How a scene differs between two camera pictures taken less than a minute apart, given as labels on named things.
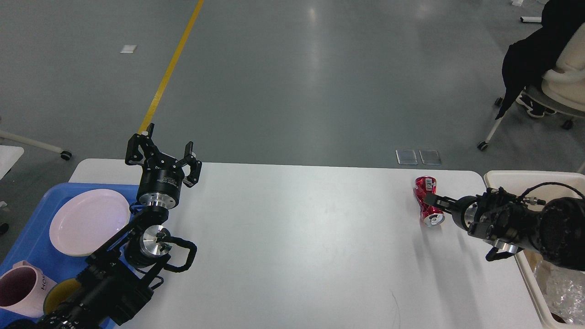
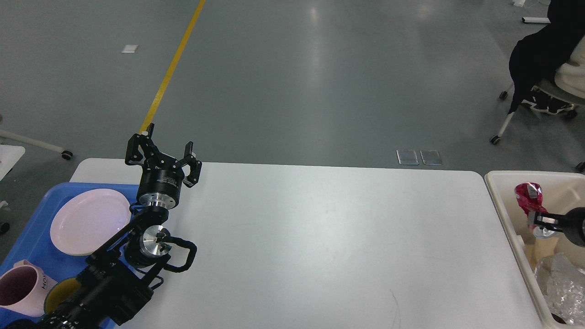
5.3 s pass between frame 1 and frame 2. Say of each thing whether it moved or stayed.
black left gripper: stayed
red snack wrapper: moved
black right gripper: moved
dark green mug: stayed
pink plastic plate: stayed
